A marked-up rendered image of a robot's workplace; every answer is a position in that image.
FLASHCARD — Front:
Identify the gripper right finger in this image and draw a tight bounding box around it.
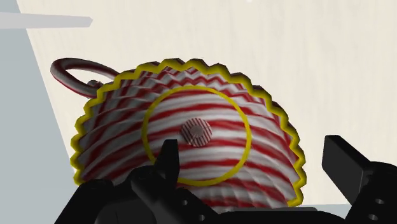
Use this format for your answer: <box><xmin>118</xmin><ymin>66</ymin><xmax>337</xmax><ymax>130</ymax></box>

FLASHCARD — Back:
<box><xmin>321</xmin><ymin>134</ymin><xmax>397</xmax><ymax>224</ymax></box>

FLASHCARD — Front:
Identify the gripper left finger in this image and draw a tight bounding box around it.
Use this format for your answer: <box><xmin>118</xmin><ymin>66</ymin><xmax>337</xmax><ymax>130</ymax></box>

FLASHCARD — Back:
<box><xmin>55</xmin><ymin>139</ymin><xmax>218</xmax><ymax>224</ymax></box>

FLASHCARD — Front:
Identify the red white striped fluted cup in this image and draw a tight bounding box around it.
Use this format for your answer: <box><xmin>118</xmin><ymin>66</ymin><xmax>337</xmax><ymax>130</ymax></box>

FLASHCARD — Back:
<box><xmin>50</xmin><ymin>57</ymin><xmax>307</xmax><ymax>215</ymax></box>

